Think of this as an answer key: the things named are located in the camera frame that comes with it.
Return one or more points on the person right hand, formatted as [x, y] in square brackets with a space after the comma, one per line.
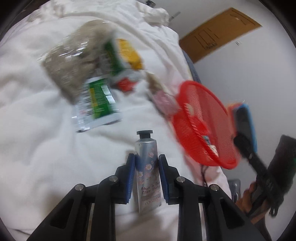
[245, 204]

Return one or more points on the bagged grey plush toy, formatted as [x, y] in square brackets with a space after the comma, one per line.
[70, 63]

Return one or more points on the green white sachet upper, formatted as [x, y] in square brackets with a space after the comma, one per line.
[114, 66]

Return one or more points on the green white sachet lower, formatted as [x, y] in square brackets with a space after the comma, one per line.
[95, 105]

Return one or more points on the pink candy clear packet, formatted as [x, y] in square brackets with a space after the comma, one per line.
[162, 98]

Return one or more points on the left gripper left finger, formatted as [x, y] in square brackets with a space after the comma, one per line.
[88, 213]

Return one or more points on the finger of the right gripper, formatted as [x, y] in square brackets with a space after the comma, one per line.
[244, 136]

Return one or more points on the brown wooden door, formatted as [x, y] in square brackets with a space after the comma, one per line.
[217, 32]

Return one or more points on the white duvet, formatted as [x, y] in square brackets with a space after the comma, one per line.
[42, 155]

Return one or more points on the green white sachet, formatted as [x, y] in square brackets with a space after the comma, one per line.
[95, 105]
[114, 66]

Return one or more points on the floral hand cream tube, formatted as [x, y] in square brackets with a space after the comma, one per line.
[147, 172]

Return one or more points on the red white small sachet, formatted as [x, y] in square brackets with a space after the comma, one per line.
[125, 84]

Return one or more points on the yellow snack packet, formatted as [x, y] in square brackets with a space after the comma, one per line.
[129, 54]

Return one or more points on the red mesh plastic basket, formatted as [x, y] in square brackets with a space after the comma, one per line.
[203, 127]

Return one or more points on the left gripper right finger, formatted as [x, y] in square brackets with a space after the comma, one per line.
[208, 206]

